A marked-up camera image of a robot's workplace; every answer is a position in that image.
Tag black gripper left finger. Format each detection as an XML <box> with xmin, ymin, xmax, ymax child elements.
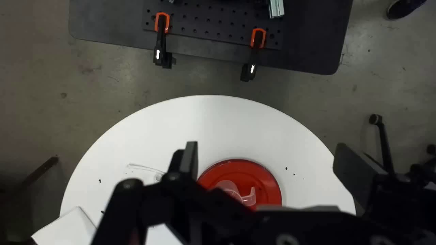
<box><xmin>92</xmin><ymin>141</ymin><xmax>199</xmax><ymax>245</ymax></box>

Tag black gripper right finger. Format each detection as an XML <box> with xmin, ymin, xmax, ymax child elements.
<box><xmin>332</xmin><ymin>143</ymin><xmax>436</xmax><ymax>245</ymax></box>

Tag clear plastic jar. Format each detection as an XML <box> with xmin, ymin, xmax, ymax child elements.
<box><xmin>212</xmin><ymin>179</ymin><xmax>260</xmax><ymax>210</ymax></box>

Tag red plate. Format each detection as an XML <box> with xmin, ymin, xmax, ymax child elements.
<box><xmin>196</xmin><ymin>158</ymin><xmax>283</xmax><ymax>213</ymax></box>

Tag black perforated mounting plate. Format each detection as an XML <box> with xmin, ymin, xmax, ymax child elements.
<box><xmin>141</xmin><ymin>0</ymin><xmax>287</xmax><ymax>49</ymax></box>

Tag orange black clamp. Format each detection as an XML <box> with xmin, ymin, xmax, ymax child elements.
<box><xmin>151</xmin><ymin>11</ymin><xmax>177</xmax><ymax>71</ymax></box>
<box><xmin>238</xmin><ymin>26</ymin><xmax>270</xmax><ymax>83</ymax></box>

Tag flat white cloth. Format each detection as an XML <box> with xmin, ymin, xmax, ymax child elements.
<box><xmin>30</xmin><ymin>206</ymin><xmax>98</xmax><ymax>245</ymax></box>

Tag black robot desk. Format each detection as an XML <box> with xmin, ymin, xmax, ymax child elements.
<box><xmin>67</xmin><ymin>0</ymin><xmax>354</xmax><ymax>77</ymax></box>

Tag dark shoe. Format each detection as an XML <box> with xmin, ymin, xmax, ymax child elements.
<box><xmin>385</xmin><ymin>0</ymin><xmax>428</xmax><ymax>21</ymax></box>

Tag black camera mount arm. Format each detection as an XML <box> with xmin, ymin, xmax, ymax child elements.
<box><xmin>368</xmin><ymin>113</ymin><xmax>396</xmax><ymax>176</ymax></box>

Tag silver metal rail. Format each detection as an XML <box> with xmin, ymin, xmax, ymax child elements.
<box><xmin>265</xmin><ymin>0</ymin><xmax>286</xmax><ymax>21</ymax></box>

